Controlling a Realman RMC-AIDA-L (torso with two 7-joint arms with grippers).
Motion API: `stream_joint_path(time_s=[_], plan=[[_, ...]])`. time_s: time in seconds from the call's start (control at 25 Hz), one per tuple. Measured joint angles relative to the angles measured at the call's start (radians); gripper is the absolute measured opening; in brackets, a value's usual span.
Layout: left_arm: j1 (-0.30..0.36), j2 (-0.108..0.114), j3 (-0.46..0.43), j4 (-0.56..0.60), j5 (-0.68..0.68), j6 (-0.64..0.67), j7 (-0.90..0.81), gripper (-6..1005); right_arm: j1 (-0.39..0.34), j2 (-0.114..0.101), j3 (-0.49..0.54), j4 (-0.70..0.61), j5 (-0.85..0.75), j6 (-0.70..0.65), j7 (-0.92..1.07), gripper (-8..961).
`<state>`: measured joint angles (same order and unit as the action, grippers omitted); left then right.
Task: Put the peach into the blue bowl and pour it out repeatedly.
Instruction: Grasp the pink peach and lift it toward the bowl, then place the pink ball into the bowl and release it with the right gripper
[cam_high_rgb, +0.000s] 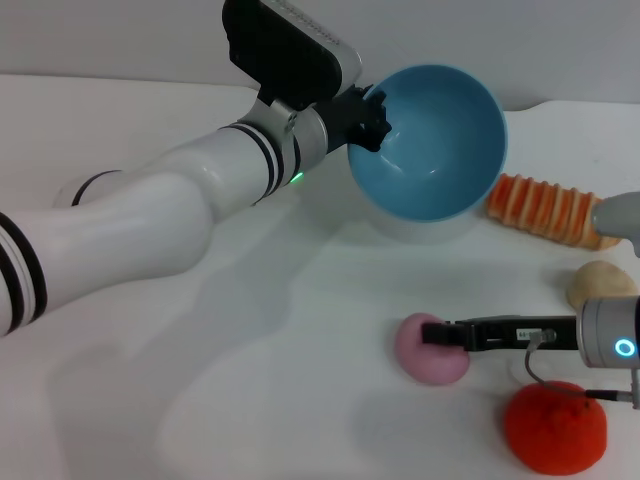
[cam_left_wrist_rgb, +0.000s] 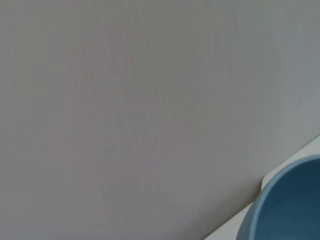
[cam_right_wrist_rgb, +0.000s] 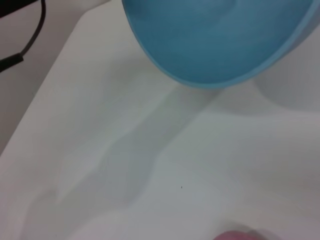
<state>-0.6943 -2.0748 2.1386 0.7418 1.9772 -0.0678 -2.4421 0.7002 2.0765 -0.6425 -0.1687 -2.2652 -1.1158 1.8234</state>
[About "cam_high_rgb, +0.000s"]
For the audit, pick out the orange toy tangerine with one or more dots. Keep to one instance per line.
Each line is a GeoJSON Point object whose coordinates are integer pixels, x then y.
{"type": "Point", "coordinates": [555, 435]}

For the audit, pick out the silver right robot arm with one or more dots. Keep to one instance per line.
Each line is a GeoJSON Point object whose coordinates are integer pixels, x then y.
{"type": "Point", "coordinates": [607, 330]}

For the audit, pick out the orange striped toy bread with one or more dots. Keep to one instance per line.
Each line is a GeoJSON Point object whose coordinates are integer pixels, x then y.
{"type": "Point", "coordinates": [542, 210]}

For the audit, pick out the pink toy peach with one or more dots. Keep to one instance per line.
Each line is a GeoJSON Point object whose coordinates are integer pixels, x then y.
{"type": "Point", "coordinates": [430, 362]}

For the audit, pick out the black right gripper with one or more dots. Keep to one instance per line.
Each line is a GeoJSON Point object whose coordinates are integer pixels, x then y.
{"type": "Point", "coordinates": [500, 335]}

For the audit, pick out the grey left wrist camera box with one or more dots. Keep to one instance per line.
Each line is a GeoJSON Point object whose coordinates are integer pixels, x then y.
{"type": "Point", "coordinates": [295, 55]}

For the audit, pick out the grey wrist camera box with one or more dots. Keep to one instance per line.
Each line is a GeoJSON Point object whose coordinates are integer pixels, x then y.
{"type": "Point", "coordinates": [295, 55]}
{"type": "Point", "coordinates": [617, 215]}

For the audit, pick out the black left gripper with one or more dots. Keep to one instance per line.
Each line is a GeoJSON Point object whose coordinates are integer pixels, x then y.
{"type": "Point", "coordinates": [345, 117]}

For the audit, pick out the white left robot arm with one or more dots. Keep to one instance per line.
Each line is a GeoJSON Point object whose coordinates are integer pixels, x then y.
{"type": "Point", "coordinates": [150, 220]}

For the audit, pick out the beige toy bun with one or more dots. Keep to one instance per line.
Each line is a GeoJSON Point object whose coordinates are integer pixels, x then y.
{"type": "Point", "coordinates": [600, 282]}

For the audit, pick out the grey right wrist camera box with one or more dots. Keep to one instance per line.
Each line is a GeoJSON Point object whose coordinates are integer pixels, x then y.
{"type": "Point", "coordinates": [617, 215]}

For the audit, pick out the blue bowl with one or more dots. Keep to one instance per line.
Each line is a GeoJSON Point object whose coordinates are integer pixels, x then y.
{"type": "Point", "coordinates": [440, 150]}

